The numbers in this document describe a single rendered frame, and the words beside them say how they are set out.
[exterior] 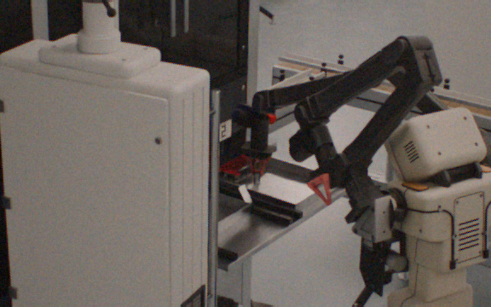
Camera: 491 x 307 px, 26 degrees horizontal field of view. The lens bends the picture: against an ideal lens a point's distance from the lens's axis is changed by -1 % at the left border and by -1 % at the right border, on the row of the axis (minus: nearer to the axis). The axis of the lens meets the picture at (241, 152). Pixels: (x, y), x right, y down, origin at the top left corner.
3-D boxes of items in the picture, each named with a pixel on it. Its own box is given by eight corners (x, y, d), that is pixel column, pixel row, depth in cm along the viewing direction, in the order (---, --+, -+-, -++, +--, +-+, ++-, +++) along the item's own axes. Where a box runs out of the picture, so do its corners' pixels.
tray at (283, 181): (206, 185, 351) (206, 175, 350) (253, 160, 370) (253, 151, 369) (295, 214, 333) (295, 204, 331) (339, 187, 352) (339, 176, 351)
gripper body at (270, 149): (247, 146, 352) (248, 124, 349) (277, 151, 349) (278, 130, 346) (239, 153, 347) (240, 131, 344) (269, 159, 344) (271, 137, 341)
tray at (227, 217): (110, 212, 331) (109, 202, 329) (164, 184, 351) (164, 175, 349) (199, 245, 313) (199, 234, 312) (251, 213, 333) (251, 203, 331)
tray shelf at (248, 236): (99, 223, 328) (99, 218, 327) (234, 153, 381) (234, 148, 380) (228, 271, 303) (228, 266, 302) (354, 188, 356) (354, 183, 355)
